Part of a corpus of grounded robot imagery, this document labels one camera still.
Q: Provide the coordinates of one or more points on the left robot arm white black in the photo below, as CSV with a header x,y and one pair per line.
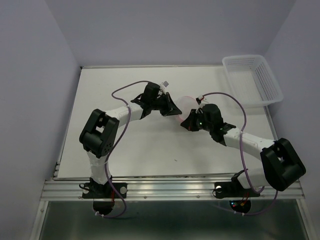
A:
x,y
99,135

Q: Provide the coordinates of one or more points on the white plastic basket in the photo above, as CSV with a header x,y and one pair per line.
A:
x,y
251,80

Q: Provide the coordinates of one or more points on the aluminium rail frame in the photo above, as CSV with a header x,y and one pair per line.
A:
x,y
169,198

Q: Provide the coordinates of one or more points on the white mesh laundry bag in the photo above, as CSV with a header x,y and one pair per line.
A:
x,y
185,104

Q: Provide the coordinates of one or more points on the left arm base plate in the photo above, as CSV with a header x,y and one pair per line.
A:
x,y
105,191

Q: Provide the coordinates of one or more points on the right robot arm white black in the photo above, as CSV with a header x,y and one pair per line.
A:
x,y
281,165

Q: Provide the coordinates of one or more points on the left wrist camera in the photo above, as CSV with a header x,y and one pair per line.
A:
x,y
163,86

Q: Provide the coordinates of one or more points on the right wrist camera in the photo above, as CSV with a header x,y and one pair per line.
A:
x,y
201,101

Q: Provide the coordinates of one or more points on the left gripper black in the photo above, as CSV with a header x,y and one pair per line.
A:
x,y
170,109

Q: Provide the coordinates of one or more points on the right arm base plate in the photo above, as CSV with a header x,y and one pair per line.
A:
x,y
232,189

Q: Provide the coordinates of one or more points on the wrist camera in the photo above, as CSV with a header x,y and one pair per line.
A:
x,y
163,86
201,101

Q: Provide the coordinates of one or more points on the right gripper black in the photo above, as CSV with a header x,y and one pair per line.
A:
x,y
188,123

